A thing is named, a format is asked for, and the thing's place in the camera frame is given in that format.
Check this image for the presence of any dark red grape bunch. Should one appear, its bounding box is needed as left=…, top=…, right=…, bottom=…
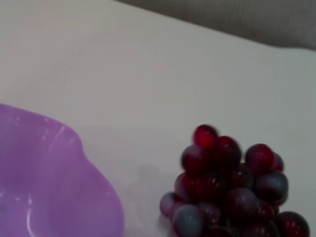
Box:
left=159, top=124, right=311, bottom=237

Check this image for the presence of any purple scalloped plastic bowl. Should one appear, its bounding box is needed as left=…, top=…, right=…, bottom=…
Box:
left=0, top=103, right=125, bottom=237

